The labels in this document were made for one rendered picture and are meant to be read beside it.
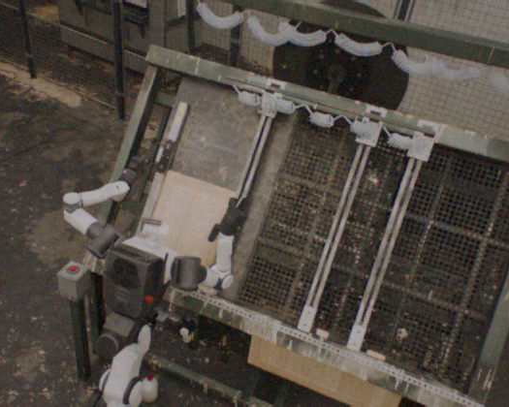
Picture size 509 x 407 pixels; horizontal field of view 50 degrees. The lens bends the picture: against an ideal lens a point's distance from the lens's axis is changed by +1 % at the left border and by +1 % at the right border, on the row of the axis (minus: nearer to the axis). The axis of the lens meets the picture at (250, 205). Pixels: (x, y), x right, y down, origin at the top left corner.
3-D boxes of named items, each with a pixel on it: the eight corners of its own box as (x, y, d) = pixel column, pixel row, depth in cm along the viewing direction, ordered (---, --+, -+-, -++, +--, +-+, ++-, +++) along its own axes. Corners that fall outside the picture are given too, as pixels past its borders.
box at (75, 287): (59, 297, 296) (56, 273, 285) (73, 283, 305) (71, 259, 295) (78, 304, 293) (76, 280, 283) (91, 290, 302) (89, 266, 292)
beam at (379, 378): (89, 266, 317) (79, 266, 307) (96, 246, 317) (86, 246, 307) (473, 420, 265) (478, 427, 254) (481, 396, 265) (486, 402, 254)
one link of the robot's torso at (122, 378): (126, 413, 266) (140, 335, 249) (95, 399, 270) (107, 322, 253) (143, 393, 280) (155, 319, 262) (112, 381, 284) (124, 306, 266)
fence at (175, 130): (129, 261, 305) (126, 262, 302) (182, 103, 305) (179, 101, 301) (137, 264, 304) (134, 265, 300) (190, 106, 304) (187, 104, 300)
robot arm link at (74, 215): (54, 219, 267) (85, 243, 259) (53, 200, 258) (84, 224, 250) (74, 208, 275) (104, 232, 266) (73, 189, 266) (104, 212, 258)
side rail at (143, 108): (96, 247, 317) (86, 247, 306) (156, 70, 317) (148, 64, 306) (106, 250, 316) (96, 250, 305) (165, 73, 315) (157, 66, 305)
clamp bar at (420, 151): (343, 343, 275) (340, 353, 252) (417, 123, 275) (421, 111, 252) (363, 351, 273) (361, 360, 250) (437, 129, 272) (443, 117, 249)
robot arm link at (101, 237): (85, 244, 259) (105, 259, 254) (79, 235, 251) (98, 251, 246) (103, 226, 263) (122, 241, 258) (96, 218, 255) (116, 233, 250)
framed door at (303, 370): (248, 359, 337) (247, 361, 336) (259, 298, 305) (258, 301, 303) (391, 419, 316) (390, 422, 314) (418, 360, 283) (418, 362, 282)
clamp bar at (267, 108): (203, 289, 294) (188, 293, 271) (271, 83, 294) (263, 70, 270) (219, 295, 292) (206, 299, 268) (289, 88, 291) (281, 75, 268)
